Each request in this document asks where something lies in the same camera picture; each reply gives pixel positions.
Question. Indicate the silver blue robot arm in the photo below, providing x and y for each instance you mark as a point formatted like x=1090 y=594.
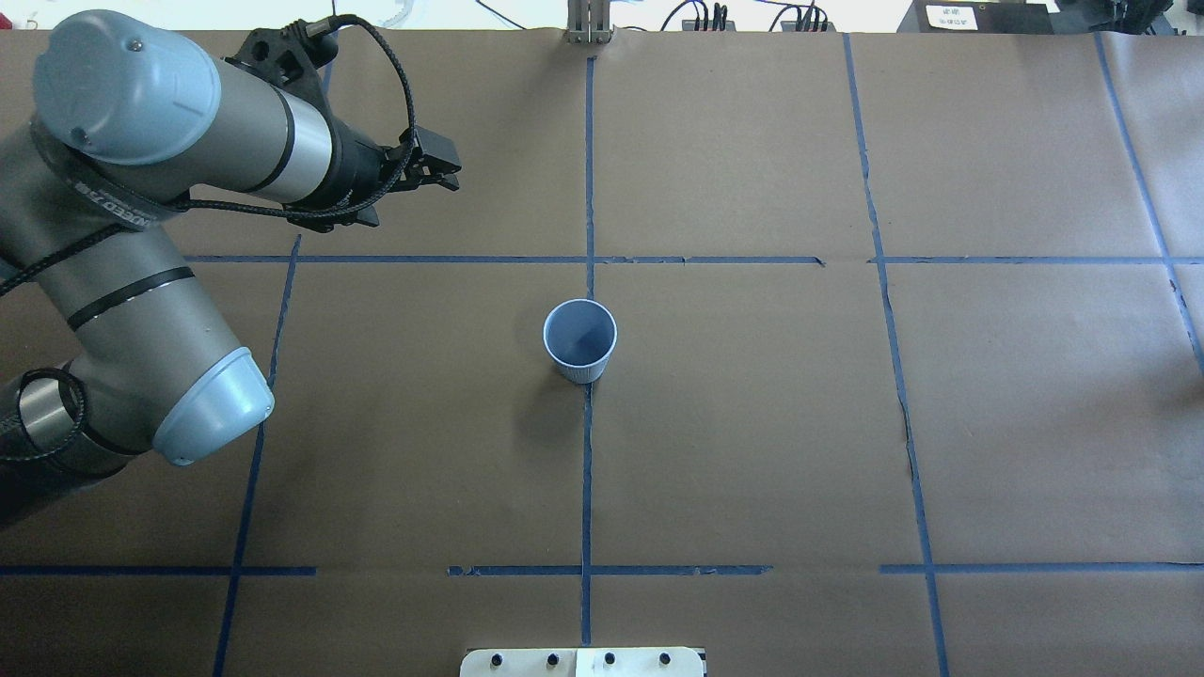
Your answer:
x=134 y=126

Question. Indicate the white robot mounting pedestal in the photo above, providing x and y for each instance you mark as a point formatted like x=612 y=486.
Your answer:
x=586 y=661

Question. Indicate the black power adapter box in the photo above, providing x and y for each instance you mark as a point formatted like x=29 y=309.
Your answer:
x=979 y=17

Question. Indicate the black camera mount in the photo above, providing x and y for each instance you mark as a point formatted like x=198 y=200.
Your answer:
x=288 y=57

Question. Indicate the blue ribbed paper cup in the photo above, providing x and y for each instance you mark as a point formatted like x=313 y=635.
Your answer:
x=580 y=335

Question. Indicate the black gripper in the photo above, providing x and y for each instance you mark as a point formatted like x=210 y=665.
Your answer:
x=355 y=169

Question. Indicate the aluminium frame post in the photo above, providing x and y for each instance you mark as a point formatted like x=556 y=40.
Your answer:
x=588 y=22

